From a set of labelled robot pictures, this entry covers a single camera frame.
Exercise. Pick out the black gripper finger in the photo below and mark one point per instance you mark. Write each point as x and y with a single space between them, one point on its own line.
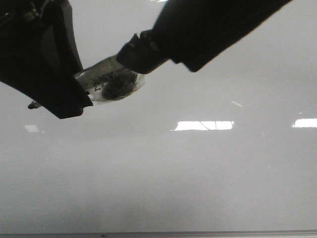
193 32
39 57

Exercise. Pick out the marker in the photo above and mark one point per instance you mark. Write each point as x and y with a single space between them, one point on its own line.
111 84

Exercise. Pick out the white whiteboard with metal frame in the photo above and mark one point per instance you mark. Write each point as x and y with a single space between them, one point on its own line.
230 147

